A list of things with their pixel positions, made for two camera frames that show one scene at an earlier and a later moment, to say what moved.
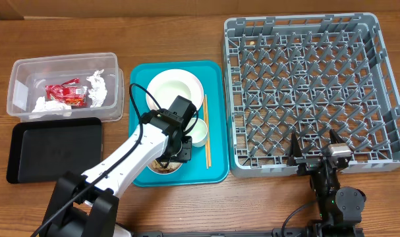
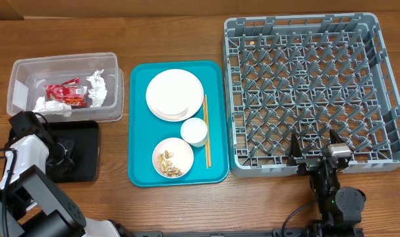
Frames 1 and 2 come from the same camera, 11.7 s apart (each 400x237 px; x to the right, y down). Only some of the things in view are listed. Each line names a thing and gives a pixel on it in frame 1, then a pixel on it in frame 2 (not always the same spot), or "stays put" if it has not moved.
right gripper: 306,164 stays put
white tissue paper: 41,105 stays put
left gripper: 184,155 to 59,169
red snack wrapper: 73,95 stays put
